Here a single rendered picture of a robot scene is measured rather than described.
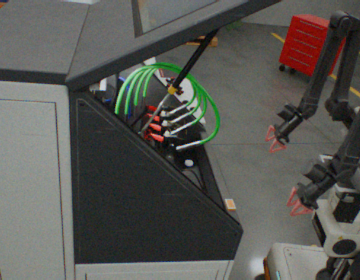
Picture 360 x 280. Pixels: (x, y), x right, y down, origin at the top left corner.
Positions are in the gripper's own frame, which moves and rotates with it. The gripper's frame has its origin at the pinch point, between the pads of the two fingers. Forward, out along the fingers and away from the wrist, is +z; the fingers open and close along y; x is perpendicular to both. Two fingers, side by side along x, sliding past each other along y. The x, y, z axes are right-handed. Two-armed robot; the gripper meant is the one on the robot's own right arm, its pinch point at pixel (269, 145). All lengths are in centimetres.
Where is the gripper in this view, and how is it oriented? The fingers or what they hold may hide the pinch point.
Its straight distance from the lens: 170.1
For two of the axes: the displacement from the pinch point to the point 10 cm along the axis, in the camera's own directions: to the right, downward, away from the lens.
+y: -0.3, 5.4, -8.4
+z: -5.8, 6.8, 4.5
